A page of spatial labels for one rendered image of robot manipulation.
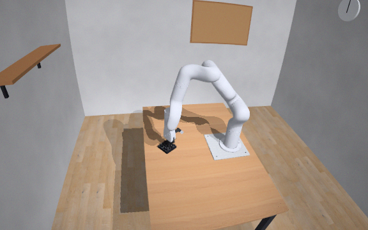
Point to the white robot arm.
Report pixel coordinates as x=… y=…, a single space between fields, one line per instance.
x=211 y=74

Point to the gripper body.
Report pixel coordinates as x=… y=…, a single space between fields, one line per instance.
x=169 y=135

